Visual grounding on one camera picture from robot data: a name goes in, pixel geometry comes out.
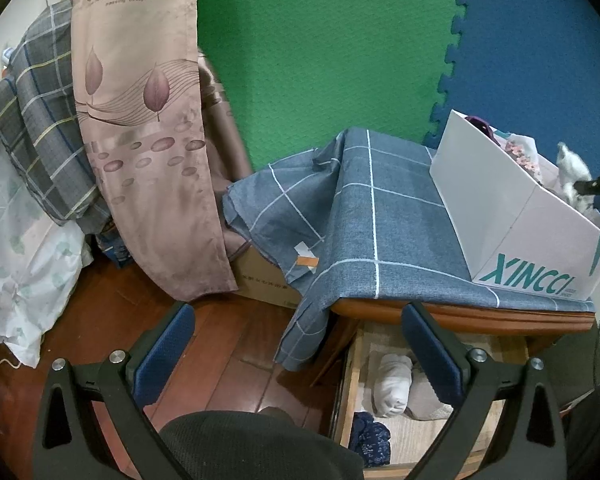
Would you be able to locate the white cardboard box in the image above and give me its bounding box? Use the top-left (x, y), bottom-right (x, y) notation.
top-left (428, 109), bottom-right (600, 303)

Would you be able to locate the white cable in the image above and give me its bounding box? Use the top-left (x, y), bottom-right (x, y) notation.
top-left (0, 344), bottom-right (27, 370)

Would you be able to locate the person's left leg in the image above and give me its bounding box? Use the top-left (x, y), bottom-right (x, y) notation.
top-left (159, 406), bottom-right (367, 480)

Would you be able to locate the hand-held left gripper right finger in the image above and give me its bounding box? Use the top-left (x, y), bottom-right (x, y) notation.
top-left (401, 302), bottom-right (568, 480)

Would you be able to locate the dark green bin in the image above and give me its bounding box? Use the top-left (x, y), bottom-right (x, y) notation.
top-left (544, 329), bottom-right (600, 412)

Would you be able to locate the green foam mat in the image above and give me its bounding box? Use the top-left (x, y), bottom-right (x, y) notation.
top-left (196, 0), bottom-right (469, 182)

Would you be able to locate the white lace underwear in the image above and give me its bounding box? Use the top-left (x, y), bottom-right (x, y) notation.
top-left (555, 141), bottom-right (594, 211)

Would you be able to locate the grey plaid blanket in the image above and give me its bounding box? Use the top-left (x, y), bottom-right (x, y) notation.
top-left (0, 0), bottom-right (113, 235)

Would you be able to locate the purple underwear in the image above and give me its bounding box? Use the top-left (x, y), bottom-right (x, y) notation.
top-left (464, 114), bottom-right (507, 150)

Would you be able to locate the blue patterned bag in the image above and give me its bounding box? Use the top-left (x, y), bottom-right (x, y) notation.
top-left (96, 229), bottom-right (137, 269)

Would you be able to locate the blue checked cloth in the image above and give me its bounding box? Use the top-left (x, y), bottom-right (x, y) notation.
top-left (222, 127), bottom-right (599, 372)

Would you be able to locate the white leaf print bedding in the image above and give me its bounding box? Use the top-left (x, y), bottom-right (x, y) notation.
top-left (0, 125), bottom-right (95, 370)

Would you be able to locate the floral print underwear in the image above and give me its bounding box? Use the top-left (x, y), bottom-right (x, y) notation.
top-left (504, 132), bottom-right (547, 184)

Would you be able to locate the brown cardboard box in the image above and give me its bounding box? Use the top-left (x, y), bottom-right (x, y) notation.
top-left (229, 244), bottom-right (304, 312)

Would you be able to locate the wooden drawer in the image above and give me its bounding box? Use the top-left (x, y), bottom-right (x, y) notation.
top-left (329, 322), bottom-right (532, 479)

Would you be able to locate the beige leaf print curtain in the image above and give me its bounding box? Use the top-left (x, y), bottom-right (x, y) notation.
top-left (60, 0), bottom-right (254, 302)

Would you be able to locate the blue foam mat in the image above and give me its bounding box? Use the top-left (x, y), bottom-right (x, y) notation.
top-left (419, 0), bottom-right (600, 172)

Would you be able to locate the dark blue patterned sock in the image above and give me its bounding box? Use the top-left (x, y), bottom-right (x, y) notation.
top-left (349, 411), bottom-right (392, 467)

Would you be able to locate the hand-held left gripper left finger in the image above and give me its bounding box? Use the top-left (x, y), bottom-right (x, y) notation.
top-left (30, 302), bottom-right (196, 480)

